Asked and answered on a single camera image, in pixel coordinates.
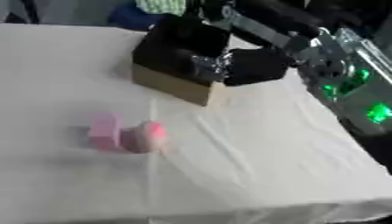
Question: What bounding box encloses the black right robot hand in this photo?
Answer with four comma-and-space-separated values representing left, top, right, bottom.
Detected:
191, 47, 298, 87

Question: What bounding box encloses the tan cardboard box black inside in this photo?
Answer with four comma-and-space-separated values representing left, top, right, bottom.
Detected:
129, 13, 233, 107

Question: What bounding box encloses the pink rectangular block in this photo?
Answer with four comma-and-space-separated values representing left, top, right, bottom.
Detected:
86, 112, 124, 152

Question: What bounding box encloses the pink round toy fruit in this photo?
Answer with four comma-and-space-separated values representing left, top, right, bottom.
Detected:
119, 121, 169, 154

